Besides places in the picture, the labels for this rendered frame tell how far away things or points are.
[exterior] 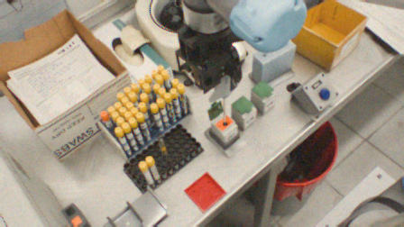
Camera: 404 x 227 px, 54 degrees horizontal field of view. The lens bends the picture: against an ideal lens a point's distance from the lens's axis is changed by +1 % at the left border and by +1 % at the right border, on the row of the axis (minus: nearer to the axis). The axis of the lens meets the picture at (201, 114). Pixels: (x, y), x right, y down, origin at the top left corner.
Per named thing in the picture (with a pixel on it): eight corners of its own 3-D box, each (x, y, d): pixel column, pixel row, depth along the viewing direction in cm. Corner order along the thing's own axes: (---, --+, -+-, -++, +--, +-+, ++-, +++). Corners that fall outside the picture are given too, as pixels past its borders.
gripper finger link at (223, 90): (205, 110, 76) (199, 80, 69) (227, 93, 78) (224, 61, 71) (215, 120, 75) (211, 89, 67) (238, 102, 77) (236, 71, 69)
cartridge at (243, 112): (243, 131, 95) (244, 116, 90) (230, 119, 97) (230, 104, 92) (255, 122, 96) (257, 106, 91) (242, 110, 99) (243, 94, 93)
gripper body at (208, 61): (178, 72, 70) (168, 22, 60) (214, 47, 73) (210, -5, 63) (206, 97, 67) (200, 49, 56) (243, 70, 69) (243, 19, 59)
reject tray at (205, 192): (203, 213, 85) (203, 213, 84) (184, 191, 88) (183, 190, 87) (226, 194, 87) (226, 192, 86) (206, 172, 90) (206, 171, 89)
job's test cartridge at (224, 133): (224, 148, 92) (224, 134, 86) (211, 135, 94) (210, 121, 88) (237, 138, 93) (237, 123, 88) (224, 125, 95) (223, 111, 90)
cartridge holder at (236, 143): (229, 158, 91) (229, 151, 88) (204, 134, 96) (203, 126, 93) (246, 145, 93) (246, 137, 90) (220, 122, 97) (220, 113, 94)
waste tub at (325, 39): (329, 73, 103) (337, 47, 94) (288, 48, 109) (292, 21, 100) (359, 44, 107) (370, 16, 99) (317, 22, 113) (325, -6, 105)
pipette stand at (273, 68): (263, 93, 101) (266, 68, 93) (248, 76, 104) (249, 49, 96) (295, 75, 103) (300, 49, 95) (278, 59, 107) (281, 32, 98)
